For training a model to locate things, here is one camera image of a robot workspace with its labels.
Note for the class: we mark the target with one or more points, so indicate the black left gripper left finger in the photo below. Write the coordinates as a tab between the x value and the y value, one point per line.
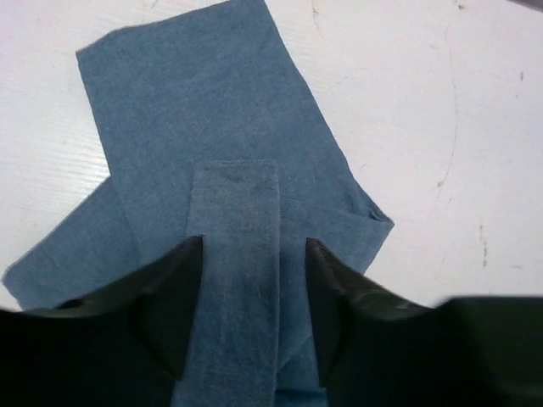
124	344

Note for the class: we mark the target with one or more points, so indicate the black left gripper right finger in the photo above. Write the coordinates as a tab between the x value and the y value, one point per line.
375	348

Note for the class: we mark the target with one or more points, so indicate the blue cloth placemat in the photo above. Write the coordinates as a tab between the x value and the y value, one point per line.
209	129

